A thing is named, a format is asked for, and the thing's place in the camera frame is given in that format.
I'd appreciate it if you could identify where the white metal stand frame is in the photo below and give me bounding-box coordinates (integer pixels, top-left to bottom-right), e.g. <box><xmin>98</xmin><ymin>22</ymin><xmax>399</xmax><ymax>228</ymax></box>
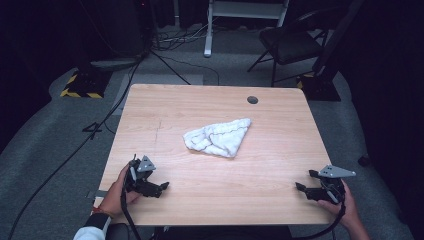
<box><xmin>203</xmin><ymin>0</ymin><xmax>290</xmax><ymax>58</ymax></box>

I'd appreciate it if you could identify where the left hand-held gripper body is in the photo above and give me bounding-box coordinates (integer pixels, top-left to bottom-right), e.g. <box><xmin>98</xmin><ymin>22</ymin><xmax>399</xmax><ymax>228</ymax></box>
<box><xmin>125</xmin><ymin>154</ymin><xmax>157</xmax><ymax>196</ymax></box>

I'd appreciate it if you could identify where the person's left hand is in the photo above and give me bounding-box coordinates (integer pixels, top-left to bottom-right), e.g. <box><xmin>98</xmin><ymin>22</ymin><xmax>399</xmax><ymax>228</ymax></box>
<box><xmin>99</xmin><ymin>163</ymin><xmax>142</xmax><ymax>218</ymax></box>

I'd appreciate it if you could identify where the black caster wheel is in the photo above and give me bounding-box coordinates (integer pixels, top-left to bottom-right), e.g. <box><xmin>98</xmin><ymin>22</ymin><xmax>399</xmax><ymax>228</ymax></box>
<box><xmin>357</xmin><ymin>153</ymin><xmax>372</xmax><ymax>168</ymax></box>

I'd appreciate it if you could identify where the black folding chair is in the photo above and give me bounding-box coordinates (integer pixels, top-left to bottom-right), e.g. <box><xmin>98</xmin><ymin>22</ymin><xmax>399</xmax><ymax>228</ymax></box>
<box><xmin>246</xmin><ymin>9</ymin><xmax>334</xmax><ymax>88</ymax></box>

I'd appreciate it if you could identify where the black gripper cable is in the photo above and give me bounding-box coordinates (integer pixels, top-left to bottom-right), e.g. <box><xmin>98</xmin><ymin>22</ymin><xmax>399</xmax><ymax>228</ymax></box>
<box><xmin>293</xmin><ymin>189</ymin><xmax>348</xmax><ymax>240</ymax></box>
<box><xmin>119</xmin><ymin>153</ymin><xmax>143</xmax><ymax>240</ymax></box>

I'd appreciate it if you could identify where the white towel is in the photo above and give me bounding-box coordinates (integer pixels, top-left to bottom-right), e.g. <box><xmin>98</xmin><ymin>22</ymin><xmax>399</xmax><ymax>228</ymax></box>
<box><xmin>182</xmin><ymin>117</ymin><xmax>253</xmax><ymax>159</ymax></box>

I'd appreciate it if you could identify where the bundle of floor cables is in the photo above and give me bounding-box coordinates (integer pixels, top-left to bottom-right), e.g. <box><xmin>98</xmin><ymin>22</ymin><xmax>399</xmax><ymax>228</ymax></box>
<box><xmin>151</xmin><ymin>19</ymin><xmax>214</xmax><ymax>53</ymax></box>

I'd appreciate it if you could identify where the grey tape strip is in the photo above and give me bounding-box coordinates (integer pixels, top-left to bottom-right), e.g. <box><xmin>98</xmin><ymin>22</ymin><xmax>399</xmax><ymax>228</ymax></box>
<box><xmin>86</xmin><ymin>189</ymin><xmax>108</xmax><ymax>200</ymax></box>

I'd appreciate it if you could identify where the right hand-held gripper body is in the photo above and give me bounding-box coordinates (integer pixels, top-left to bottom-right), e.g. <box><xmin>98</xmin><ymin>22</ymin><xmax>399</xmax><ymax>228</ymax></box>
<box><xmin>313</xmin><ymin>164</ymin><xmax>357</xmax><ymax>205</ymax></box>

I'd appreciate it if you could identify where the person's right hand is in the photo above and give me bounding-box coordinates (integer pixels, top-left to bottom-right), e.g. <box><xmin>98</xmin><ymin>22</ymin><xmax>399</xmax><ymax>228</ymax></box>
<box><xmin>317</xmin><ymin>179</ymin><xmax>364</xmax><ymax>231</ymax></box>

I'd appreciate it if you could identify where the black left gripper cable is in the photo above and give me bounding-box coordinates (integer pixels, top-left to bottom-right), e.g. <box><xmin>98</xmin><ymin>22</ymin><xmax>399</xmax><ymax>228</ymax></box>
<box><xmin>119</xmin><ymin>153</ymin><xmax>143</xmax><ymax>240</ymax></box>

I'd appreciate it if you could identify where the black yellow striped stand base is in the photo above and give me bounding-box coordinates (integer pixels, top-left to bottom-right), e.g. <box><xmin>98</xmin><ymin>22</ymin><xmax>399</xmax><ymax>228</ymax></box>
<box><xmin>59</xmin><ymin>68</ymin><xmax>113</xmax><ymax>100</ymax></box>
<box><xmin>295</xmin><ymin>71</ymin><xmax>342</xmax><ymax>102</ymax></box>

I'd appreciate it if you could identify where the red bracelet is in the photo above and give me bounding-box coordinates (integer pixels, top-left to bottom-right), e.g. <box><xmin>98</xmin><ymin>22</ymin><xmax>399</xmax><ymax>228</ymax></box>
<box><xmin>91</xmin><ymin>206</ymin><xmax>114</xmax><ymax>217</ymax></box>

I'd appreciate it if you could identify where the long black floor cable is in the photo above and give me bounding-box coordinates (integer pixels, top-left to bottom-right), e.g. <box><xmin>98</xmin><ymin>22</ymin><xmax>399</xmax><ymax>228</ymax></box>
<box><xmin>7</xmin><ymin>56</ymin><xmax>148</xmax><ymax>240</ymax></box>

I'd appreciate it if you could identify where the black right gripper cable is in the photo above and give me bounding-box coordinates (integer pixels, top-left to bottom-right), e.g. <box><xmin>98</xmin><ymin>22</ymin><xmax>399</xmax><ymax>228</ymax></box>
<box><xmin>293</xmin><ymin>189</ymin><xmax>348</xmax><ymax>240</ymax></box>

